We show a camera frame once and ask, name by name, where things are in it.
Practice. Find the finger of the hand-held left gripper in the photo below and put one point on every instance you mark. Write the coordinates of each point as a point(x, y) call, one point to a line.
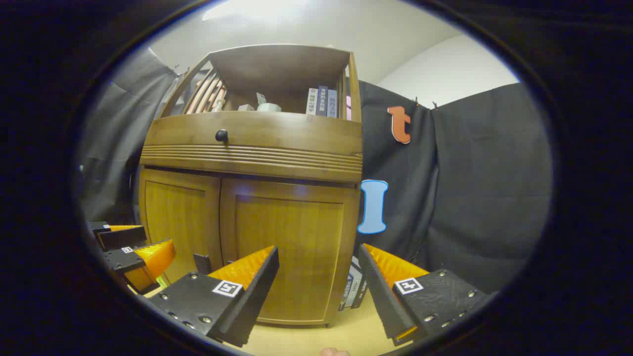
point(123, 259)
point(121, 238)

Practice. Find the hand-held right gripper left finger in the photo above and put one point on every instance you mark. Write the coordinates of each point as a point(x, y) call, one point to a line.
point(257, 291)

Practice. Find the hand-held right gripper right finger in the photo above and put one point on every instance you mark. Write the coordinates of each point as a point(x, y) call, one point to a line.
point(383, 296)

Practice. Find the wooden shoe cabinet door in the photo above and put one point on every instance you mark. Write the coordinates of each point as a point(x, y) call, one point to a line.
point(292, 232)
point(173, 217)

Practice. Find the wooden double-door shoe cabinet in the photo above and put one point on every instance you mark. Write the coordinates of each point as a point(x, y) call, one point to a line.
point(257, 159)

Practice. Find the white book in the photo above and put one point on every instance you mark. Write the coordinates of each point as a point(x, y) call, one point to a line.
point(353, 289)
point(311, 101)

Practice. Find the black backdrop cloth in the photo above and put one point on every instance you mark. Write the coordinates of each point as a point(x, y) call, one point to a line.
point(470, 188)

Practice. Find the wooden drawer with black knob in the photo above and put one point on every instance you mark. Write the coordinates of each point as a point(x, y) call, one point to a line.
point(287, 133)

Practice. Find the wooden slatted rack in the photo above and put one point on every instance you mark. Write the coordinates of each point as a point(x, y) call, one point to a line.
point(205, 94)

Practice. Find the small white object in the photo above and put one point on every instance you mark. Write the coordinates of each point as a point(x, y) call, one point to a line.
point(246, 107)

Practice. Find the white box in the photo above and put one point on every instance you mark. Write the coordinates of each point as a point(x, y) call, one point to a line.
point(268, 105)

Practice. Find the grey blue book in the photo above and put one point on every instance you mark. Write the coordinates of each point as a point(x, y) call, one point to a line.
point(332, 104)

